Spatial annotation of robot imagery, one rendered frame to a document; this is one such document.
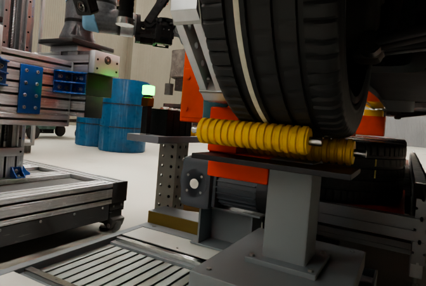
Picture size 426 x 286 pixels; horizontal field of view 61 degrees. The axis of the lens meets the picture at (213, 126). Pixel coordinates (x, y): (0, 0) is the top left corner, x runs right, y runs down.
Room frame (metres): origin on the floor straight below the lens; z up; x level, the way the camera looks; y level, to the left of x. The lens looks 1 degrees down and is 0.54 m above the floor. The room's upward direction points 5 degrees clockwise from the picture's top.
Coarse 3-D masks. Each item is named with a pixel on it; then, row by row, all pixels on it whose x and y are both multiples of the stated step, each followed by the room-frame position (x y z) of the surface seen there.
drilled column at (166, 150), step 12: (168, 144) 1.70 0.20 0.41; (180, 144) 1.69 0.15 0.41; (168, 156) 1.69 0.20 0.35; (180, 156) 1.70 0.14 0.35; (168, 168) 1.69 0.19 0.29; (180, 168) 1.71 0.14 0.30; (168, 180) 1.69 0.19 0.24; (156, 192) 1.72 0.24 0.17; (168, 192) 1.69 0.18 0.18; (180, 192) 1.73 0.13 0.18; (156, 204) 1.72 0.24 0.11; (168, 204) 1.68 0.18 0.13; (180, 204) 1.76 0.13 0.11
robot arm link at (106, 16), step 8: (104, 8) 1.06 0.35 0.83; (112, 8) 1.08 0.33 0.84; (88, 16) 1.05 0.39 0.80; (96, 16) 1.06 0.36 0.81; (104, 16) 1.06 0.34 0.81; (112, 16) 1.07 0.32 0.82; (88, 24) 1.06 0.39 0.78; (96, 24) 1.06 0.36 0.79; (104, 24) 1.07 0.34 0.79; (112, 24) 1.07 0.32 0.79; (104, 32) 1.09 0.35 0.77; (112, 32) 1.09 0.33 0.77
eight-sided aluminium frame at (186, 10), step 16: (176, 0) 0.69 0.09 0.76; (192, 0) 0.68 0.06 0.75; (176, 16) 0.70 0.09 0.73; (192, 16) 0.69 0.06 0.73; (192, 32) 0.74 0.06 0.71; (192, 48) 0.75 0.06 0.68; (192, 64) 0.77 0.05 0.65; (208, 64) 0.75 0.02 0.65; (208, 80) 0.82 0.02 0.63; (208, 96) 0.82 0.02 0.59
